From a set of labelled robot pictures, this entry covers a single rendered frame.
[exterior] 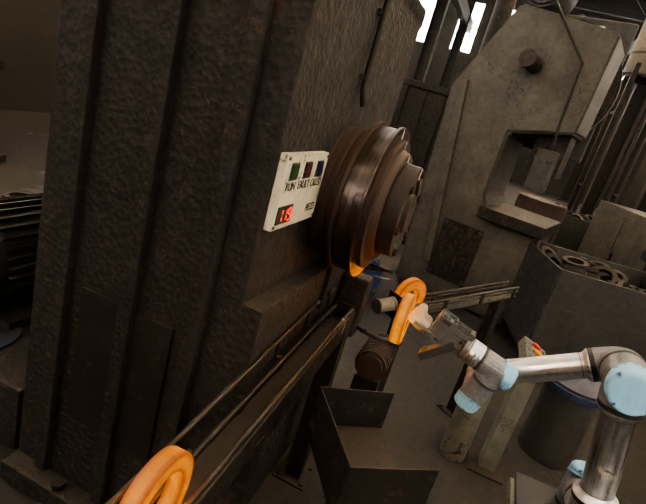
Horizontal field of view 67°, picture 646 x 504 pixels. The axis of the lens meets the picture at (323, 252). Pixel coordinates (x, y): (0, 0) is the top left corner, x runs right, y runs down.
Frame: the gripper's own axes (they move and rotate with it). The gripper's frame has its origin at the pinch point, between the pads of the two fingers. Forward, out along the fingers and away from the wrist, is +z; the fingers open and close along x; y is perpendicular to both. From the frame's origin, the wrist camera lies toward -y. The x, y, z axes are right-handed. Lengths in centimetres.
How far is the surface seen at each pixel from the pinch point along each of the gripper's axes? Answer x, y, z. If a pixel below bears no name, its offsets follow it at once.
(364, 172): 13.3, 30.8, 29.9
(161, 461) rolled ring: 83, -12, 19
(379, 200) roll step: 9.9, 26.1, 23.1
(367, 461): 37.5, -22.1, -12.3
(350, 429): 30.2, -23.0, -5.3
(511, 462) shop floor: -86, -65, -84
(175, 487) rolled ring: 77, -22, 17
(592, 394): -98, -18, -93
